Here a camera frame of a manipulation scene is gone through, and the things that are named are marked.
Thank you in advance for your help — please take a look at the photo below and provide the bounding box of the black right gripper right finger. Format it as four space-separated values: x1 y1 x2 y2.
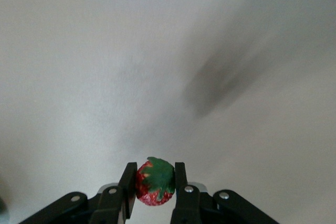
170 162 202 224

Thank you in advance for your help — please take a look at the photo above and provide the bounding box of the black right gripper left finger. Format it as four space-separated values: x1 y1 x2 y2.
90 162 138 224

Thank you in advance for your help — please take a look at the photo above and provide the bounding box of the red strawberry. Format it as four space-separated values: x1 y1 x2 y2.
135 156 176 207

